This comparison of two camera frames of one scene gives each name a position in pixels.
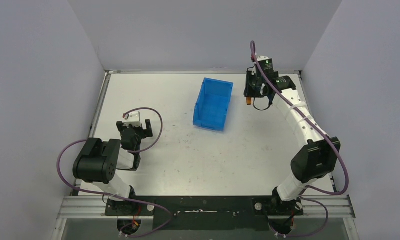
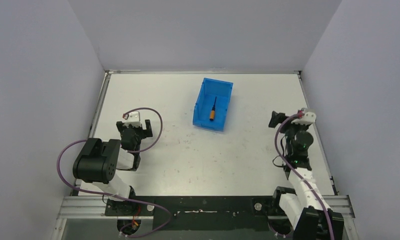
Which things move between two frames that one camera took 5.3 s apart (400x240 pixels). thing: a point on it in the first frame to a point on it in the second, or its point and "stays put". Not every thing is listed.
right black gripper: [250, 75] to [277, 118]
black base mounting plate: [205, 212] stays put
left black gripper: [133, 129] stays put
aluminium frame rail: [91, 207] stays put
